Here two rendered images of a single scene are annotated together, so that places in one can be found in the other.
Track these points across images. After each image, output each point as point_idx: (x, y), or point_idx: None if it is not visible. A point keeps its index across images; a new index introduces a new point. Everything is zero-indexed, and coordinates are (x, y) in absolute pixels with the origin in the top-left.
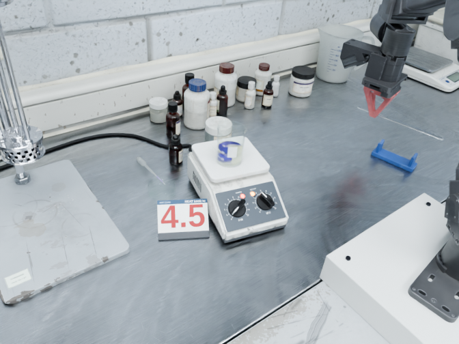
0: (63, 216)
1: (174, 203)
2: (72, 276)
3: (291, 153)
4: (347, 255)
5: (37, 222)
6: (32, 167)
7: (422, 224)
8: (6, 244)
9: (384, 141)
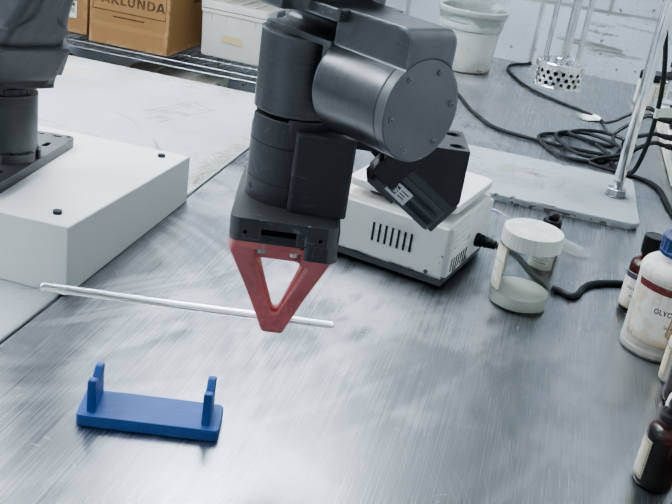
0: (511, 180)
1: None
2: None
3: (401, 349)
4: (164, 158)
5: (519, 172)
6: (649, 216)
7: (64, 192)
8: (506, 158)
9: (203, 399)
